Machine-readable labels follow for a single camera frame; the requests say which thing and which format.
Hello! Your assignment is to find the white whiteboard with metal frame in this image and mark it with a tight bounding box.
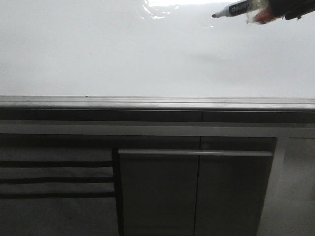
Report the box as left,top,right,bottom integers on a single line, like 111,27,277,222
0,0,315,110

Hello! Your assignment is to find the red magnet taped to marker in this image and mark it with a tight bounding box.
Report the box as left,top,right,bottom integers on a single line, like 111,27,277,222
246,0,279,25

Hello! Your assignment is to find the grey cabinet panel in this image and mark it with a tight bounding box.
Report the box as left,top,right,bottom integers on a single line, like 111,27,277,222
118,149,272,236

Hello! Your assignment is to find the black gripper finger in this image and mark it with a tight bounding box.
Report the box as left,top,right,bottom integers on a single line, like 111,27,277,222
269,0,315,20

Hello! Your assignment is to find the white whiteboard marker pen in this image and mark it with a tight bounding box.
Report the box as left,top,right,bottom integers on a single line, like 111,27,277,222
211,0,252,18

